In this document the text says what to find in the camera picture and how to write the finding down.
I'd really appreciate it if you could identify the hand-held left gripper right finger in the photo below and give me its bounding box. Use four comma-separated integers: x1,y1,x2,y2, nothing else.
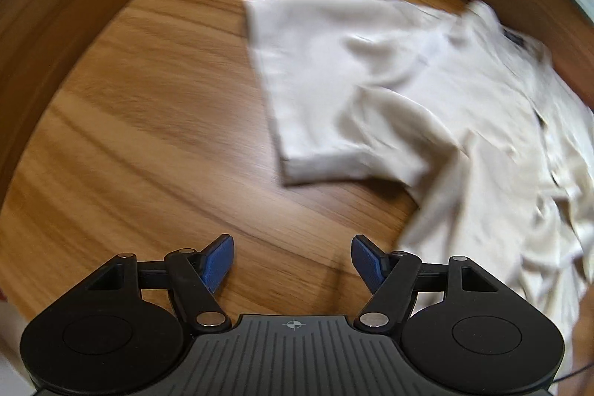
352,233,516,334

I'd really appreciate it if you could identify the white button-up shirt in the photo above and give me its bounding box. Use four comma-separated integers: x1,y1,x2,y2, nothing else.
244,0,594,348

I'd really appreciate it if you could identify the black cable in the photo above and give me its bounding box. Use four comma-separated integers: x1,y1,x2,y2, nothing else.
550,366,594,390

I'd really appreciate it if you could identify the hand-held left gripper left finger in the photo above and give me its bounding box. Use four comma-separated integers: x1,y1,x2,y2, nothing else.
69,233,235,334

